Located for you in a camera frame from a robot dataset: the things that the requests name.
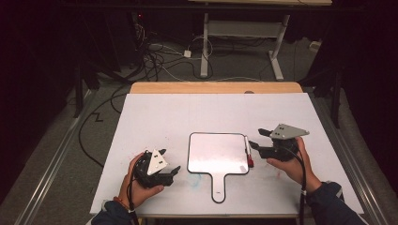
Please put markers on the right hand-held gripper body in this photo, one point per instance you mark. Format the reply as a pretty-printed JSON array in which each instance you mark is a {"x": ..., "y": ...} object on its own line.
[{"x": 286, "y": 132}]

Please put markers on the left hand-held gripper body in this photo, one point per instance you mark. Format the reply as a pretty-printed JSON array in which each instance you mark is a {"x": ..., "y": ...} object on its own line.
[{"x": 156, "y": 164}]

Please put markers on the white marker with red cap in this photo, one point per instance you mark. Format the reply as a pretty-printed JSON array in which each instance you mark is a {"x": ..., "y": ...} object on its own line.
[{"x": 248, "y": 153}]

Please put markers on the person's left hand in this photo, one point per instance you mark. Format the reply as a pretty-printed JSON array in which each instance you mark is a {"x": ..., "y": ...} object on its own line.
[{"x": 137, "y": 192}]

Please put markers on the person's right hand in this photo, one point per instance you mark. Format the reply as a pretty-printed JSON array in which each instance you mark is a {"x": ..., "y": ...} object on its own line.
[{"x": 294, "y": 170}]

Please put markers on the white board table cover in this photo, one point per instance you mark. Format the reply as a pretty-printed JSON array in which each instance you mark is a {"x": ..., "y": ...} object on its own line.
[{"x": 219, "y": 112}]

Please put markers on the black metal stand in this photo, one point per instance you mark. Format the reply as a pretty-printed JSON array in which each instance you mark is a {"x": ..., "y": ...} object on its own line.
[
  {"x": 78, "y": 90},
  {"x": 336, "y": 100}
]

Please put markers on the wooden table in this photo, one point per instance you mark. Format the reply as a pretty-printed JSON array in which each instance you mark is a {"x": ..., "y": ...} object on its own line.
[{"x": 216, "y": 87}]

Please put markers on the white floor socket box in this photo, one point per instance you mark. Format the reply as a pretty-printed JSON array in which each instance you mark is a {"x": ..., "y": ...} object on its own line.
[{"x": 315, "y": 46}]

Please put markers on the white power adapter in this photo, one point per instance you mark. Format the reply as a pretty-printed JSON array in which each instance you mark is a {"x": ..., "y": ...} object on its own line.
[{"x": 187, "y": 53}]

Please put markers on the aluminium floor rail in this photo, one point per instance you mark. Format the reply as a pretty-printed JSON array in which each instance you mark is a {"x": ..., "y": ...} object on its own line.
[
  {"x": 53, "y": 162},
  {"x": 347, "y": 146}
]

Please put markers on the white metal desk frame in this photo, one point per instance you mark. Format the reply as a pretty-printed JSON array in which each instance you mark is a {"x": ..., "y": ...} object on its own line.
[{"x": 244, "y": 28}]

